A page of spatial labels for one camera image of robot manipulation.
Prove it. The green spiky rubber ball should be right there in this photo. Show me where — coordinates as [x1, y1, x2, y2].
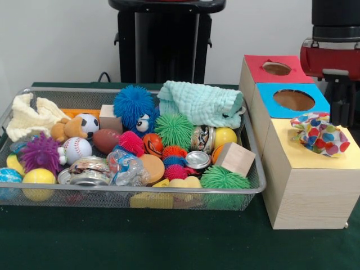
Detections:
[154, 113, 195, 151]
[200, 165, 251, 210]

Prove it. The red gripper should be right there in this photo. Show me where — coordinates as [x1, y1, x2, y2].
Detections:
[299, 38, 360, 128]

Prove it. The shallow metal mesh bin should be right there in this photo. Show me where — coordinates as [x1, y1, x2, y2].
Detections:
[0, 87, 267, 212]

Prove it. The cream waffle cloth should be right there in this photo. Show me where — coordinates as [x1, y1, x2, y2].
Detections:
[6, 92, 71, 143]

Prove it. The dark green table cloth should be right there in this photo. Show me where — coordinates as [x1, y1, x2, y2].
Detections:
[0, 81, 360, 270]

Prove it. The light blue patterned ball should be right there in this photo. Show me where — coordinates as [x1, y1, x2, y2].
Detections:
[0, 167, 24, 200]

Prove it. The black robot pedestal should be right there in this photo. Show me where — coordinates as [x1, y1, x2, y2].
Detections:
[108, 0, 227, 85]

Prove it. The blue spiky toy with eyes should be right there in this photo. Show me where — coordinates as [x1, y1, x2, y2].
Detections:
[113, 84, 161, 134]

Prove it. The purple spiky rubber ball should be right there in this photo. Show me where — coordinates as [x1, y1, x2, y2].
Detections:
[20, 132, 62, 174]

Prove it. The white cloth with colourful spots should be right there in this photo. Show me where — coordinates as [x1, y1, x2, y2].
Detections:
[289, 111, 351, 158]

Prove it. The white baseball with red stitching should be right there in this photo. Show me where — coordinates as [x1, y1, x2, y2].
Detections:
[62, 137, 93, 165]

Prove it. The wooden box with three holes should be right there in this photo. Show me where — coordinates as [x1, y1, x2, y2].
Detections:
[238, 55, 360, 230]

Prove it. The mint green waffle cloth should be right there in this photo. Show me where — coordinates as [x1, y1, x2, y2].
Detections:
[156, 80, 245, 129]

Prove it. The plain wooden cube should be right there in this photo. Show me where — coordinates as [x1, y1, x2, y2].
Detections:
[216, 142, 257, 178]

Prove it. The yellow foam ball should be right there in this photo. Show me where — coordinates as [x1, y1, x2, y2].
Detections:
[22, 168, 57, 203]

